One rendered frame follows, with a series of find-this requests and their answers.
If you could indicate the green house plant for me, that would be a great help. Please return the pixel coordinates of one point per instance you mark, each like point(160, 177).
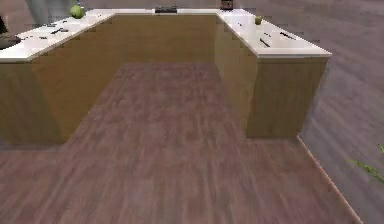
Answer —
point(370, 168)

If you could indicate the wooden counter with white top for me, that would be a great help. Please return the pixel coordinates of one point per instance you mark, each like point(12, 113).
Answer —
point(160, 40)

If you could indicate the black utensil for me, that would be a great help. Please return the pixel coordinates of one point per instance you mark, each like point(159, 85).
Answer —
point(287, 35)
point(265, 42)
point(59, 31)

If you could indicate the dark brown appliance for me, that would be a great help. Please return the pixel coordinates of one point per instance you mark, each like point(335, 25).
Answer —
point(226, 4)

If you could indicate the small green apple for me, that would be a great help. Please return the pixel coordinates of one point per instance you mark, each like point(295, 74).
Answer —
point(258, 20)

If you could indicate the large green apple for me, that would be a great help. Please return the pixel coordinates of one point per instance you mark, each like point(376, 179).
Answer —
point(77, 12)

